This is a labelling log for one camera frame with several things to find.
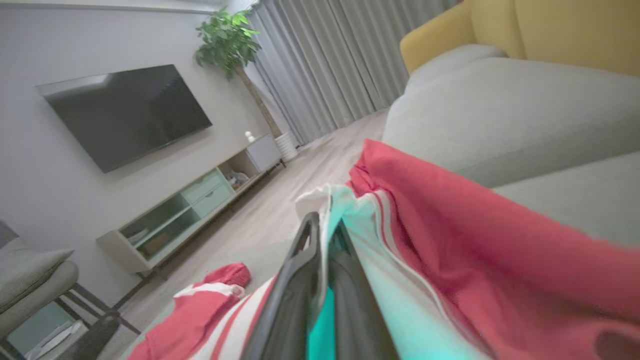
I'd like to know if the white ribbed plant pot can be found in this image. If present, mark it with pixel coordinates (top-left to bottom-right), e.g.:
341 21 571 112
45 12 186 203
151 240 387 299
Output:
274 131 299 162

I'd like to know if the yellow sofa armrest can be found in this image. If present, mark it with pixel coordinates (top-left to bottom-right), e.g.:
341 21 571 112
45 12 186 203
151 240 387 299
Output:
400 2 477 75

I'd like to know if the brown box in cabinet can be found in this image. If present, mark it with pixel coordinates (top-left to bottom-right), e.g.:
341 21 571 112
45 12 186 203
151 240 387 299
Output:
142 232 173 256

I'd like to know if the red garment with white band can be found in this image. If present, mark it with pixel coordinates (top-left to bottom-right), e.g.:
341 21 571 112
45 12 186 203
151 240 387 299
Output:
127 262 251 360

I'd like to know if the small grey sofa seat cushion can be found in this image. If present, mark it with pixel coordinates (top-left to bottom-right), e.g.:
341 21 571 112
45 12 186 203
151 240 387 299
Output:
405 44 508 91

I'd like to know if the grey chair pillow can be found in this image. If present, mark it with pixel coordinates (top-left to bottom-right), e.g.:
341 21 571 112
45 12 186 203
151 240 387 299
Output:
0 237 75 313

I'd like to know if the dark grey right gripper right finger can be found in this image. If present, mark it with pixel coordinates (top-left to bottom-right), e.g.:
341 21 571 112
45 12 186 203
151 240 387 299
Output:
327 220 401 360

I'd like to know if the wide yellow sofa backrest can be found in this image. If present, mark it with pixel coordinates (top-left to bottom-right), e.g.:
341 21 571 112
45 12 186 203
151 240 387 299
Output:
515 0 640 77

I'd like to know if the light blue box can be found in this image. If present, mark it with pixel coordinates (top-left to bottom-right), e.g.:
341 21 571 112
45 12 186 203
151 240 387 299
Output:
7 302 76 358

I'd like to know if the green indoor tree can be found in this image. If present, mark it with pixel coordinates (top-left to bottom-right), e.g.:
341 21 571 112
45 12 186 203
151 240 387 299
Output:
194 7 283 141

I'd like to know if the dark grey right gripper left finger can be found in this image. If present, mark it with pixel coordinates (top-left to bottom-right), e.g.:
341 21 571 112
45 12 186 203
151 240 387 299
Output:
240 212 321 360

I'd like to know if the dark grey bulky object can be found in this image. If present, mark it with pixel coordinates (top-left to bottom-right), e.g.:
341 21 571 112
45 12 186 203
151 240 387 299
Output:
55 315 121 360

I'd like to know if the black flat screen television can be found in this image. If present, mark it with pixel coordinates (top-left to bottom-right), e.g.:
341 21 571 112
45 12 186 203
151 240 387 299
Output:
34 64 213 174

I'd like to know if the red white striped jersey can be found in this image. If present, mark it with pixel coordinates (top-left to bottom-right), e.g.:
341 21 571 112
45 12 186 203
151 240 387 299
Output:
190 139 640 360

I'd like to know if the grey pleated curtain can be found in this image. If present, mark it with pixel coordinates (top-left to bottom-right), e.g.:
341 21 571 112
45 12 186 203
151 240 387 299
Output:
245 0 458 146

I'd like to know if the grey chair with black legs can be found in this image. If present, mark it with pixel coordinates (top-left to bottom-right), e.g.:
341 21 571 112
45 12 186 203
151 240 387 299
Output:
0 220 141 360

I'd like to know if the white mint TV cabinet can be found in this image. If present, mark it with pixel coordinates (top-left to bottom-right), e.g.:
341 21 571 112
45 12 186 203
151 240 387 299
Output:
96 132 287 275

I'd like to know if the narrow yellow sofa backrest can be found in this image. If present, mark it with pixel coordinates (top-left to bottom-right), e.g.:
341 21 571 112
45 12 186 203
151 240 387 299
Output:
470 0 527 60

